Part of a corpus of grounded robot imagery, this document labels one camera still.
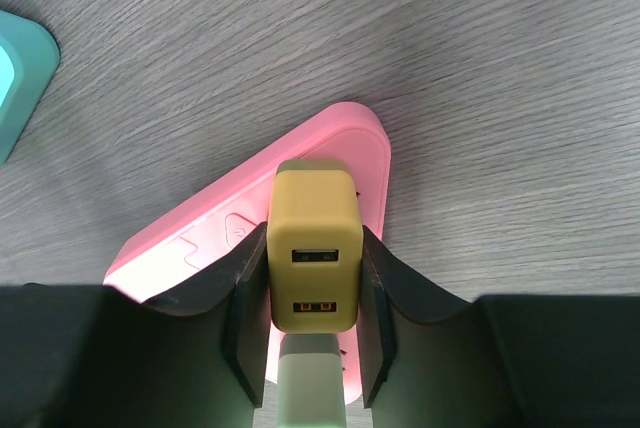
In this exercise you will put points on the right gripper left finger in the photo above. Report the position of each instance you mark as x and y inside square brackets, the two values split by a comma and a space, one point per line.
[89, 356]

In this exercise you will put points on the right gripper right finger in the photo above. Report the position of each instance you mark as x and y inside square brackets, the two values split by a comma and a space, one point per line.
[431, 359]

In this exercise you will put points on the teal triangular power socket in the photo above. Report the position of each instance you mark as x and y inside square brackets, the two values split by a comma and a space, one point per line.
[29, 58]

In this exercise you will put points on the pink triangular power socket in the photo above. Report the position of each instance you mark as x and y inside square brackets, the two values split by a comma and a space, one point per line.
[211, 223]

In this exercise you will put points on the green usb charger plug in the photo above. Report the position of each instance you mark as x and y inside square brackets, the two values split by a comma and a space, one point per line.
[310, 389]

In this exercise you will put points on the yellow usb charger plug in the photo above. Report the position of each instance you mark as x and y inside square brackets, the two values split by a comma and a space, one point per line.
[314, 246]

